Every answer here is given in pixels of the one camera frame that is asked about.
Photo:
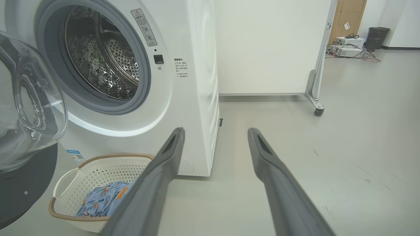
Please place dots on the blue printed pyjama trousers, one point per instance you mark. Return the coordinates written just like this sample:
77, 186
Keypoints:
95, 205

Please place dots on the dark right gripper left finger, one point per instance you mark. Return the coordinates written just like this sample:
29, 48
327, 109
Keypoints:
147, 196

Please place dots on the white electronic device box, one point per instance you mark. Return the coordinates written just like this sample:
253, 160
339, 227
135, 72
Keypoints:
351, 41
347, 51

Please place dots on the blue pyjama top with writing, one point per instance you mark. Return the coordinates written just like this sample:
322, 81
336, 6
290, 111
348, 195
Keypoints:
123, 190

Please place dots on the white perforated basket brown rim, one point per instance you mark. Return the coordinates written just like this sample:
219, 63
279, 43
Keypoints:
95, 170

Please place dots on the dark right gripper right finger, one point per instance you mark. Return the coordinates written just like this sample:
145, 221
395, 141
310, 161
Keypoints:
285, 203

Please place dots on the black waste bin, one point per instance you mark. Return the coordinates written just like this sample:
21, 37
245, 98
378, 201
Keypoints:
377, 37

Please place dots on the glass washing machine door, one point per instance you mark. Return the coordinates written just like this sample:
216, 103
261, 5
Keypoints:
29, 108

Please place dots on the blue energy label sticker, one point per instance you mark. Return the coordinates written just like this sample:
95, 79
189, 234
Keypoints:
76, 157

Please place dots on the white front-load washing machine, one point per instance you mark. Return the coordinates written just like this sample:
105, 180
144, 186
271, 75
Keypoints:
193, 82

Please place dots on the brown cardboard box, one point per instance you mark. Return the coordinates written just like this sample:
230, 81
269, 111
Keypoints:
347, 19

